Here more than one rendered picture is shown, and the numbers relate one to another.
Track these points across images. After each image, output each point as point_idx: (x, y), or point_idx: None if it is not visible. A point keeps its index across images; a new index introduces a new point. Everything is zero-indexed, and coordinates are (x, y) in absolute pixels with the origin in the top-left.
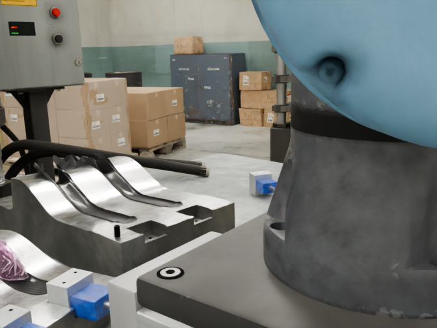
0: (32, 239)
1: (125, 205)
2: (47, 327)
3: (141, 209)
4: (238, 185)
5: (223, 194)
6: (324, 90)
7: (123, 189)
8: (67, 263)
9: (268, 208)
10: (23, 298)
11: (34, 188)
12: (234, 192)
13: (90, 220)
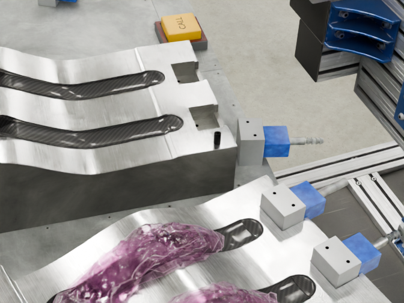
0: (22, 221)
1: (103, 109)
2: (353, 235)
3: (137, 103)
4: (3, 0)
5: (21, 25)
6: None
7: (48, 92)
8: (118, 208)
9: (109, 18)
10: (261, 245)
11: (21, 159)
12: (25, 15)
13: (136, 149)
